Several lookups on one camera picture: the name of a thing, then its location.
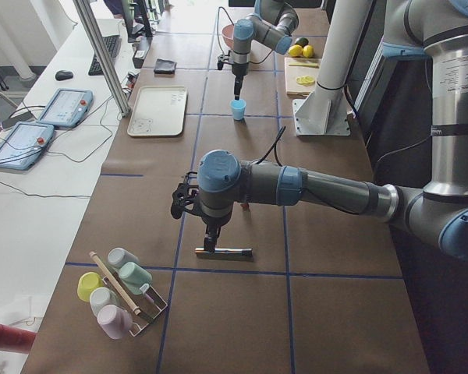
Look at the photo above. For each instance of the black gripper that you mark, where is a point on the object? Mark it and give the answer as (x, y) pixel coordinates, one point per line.
(239, 69)
(214, 221)

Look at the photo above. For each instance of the steel muddler black tip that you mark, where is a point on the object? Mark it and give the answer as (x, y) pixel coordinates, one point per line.
(224, 254)

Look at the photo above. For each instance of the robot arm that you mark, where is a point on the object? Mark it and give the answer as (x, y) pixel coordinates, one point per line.
(437, 214)
(271, 24)

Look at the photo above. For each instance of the blue plastic cup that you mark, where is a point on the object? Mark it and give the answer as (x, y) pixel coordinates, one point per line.
(238, 108)

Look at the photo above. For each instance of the mint green cup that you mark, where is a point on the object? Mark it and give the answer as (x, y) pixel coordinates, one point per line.
(134, 277)

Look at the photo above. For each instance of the metal cup rack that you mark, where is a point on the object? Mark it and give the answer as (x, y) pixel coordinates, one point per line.
(152, 306)

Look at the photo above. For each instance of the grey cup upper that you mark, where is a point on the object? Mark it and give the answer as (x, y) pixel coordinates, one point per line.
(118, 257)

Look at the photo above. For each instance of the white cup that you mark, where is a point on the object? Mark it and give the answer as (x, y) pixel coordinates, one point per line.
(100, 297)

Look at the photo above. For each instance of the pink cup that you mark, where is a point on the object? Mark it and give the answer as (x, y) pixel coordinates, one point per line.
(115, 321)

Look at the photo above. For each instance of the yellow cup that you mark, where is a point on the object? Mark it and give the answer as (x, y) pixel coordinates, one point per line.
(87, 283)

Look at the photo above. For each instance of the pink bowl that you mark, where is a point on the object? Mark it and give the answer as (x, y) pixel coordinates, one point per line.
(227, 35)

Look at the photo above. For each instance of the wooden cutting board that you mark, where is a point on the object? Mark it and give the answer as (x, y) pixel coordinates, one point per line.
(301, 75)

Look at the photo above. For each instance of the lemon slices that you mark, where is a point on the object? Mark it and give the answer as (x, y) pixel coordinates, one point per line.
(305, 80)

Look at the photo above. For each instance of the yellow lemon left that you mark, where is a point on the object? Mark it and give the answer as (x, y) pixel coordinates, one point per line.
(295, 51)

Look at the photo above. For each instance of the yellow lemon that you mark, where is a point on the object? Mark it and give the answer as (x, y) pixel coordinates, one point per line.
(308, 51)
(295, 51)

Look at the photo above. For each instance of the yellow plastic knife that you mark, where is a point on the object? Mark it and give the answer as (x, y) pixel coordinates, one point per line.
(310, 65)

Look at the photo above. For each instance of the dark grey cloth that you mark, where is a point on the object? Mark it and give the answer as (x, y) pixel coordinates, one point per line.
(165, 67)

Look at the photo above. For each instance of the yellow lemon right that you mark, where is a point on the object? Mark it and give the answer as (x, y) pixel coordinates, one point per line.
(308, 51)

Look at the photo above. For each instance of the green lime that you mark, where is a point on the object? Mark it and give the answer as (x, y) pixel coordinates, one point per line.
(301, 41)

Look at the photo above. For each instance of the cream bear tray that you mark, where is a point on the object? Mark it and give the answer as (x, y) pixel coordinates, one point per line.
(158, 111)

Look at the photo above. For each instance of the wooden rack rod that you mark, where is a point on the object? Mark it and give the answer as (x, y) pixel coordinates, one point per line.
(116, 285)

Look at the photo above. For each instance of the black monitor stand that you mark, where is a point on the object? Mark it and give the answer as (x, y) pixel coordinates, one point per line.
(136, 19)

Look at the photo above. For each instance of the far teach pendant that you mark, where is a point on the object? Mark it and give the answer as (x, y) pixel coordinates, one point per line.
(67, 108)

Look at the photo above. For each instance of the teach pendant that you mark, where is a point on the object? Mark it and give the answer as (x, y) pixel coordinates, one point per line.
(67, 108)
(24, 144)

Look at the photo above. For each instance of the black computer mouse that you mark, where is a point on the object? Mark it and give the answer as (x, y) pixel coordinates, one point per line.
(63, 75)

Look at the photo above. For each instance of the near teach pendant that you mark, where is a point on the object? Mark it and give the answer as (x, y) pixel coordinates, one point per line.
(24, 144)

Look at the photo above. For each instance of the red cylinder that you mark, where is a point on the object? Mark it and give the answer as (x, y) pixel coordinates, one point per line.
(16, 340)

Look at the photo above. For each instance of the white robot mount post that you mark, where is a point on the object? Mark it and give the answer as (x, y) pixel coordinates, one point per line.
(324, 111)

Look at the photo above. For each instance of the aluminium frame post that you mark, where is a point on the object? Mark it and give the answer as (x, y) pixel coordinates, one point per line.
(93, 32)

